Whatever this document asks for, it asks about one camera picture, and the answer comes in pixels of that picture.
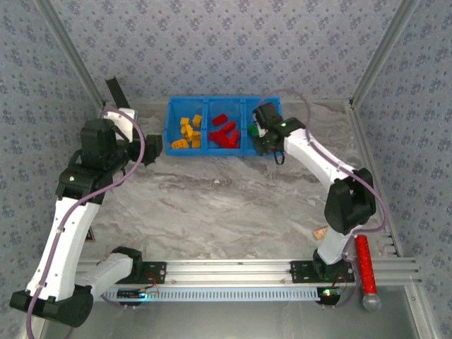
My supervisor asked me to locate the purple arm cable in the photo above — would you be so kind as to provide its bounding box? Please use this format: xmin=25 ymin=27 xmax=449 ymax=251
xmin=261 ymin=88 xmax=390 ymax=309
xmin=25 ymin=105 xmax=145 ymax=339

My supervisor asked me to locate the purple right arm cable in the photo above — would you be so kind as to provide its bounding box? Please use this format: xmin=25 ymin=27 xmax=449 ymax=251
xmin=261 ymin=88 xmax=390 ymax=309

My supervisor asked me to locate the blue three-compartment bin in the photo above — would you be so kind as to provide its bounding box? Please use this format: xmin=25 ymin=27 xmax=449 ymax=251
xmin=162 ymin=95 xmax=283 ymax=157

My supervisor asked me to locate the black cable duct bar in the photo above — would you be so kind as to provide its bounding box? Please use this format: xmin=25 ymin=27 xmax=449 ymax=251
xmin=105 ymin=76 xmax=131 ymax=110

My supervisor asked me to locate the aluminium frame side rail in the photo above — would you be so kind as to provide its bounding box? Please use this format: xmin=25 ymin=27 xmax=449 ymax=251
xmin=346 ymin=100 xmax=403 ymax=258

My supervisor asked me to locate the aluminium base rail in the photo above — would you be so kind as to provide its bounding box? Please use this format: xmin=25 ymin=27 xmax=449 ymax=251
xmin=76 ymin=258 xmax=423 ymax=286

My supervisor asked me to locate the red glitter toy microphone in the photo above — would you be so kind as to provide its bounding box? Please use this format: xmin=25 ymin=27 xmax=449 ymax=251
xmin=354 ymin=234 xmax=382 ymax=312

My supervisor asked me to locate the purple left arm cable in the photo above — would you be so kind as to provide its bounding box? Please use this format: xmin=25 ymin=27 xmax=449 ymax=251
xmin=25 ymin=105 xmax=145 ymax=339

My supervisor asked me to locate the aluminium frame post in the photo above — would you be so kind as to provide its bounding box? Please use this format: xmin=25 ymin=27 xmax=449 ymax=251
xmin=347 ymin=0 xmax=424 ymax=109
xmin=35 ymin=0 xmax=107 ymax=109

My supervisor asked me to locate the slotted grey cable duct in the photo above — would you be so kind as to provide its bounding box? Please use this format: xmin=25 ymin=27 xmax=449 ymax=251
xmin=102 ymin=286 xmax=321 ymax=302

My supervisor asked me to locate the small circuit board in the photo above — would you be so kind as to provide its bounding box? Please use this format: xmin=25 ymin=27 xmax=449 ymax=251
xmin=117 ymin=287 xmax=160 ymax=301
xmin=316 ymin=286 xmax=343 ymax=307

